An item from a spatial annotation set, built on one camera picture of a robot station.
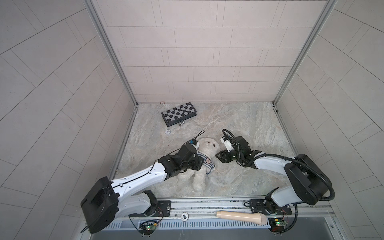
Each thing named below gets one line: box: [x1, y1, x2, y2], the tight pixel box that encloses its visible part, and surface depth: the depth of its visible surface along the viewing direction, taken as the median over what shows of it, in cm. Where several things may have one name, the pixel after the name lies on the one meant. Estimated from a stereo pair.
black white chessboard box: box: [161, 102, 198, 128], surface depth 107 cm
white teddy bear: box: [178, 137, 221, 192], surface depth 79 cm
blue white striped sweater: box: [197, 150, 216, 175], surface depth 82 cm
